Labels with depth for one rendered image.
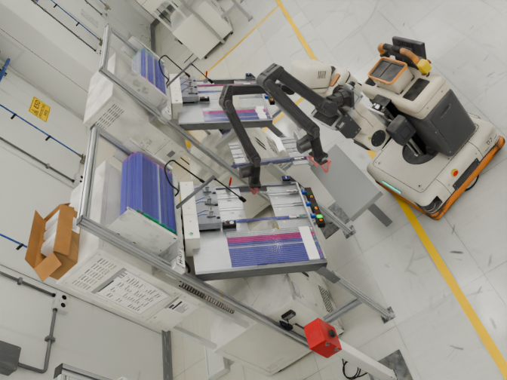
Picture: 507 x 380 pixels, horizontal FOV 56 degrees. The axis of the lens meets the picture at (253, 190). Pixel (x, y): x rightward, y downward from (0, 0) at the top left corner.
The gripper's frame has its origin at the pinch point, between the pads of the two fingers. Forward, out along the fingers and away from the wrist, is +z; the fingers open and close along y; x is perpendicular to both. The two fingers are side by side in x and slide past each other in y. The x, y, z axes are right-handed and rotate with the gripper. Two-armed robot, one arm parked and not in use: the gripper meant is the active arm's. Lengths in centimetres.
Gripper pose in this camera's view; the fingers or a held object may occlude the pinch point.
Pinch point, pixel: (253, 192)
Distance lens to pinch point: 298.6
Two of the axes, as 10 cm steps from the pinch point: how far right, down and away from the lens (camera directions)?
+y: 1.6, 6.4, -7.5
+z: -0.6, 7.7, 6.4
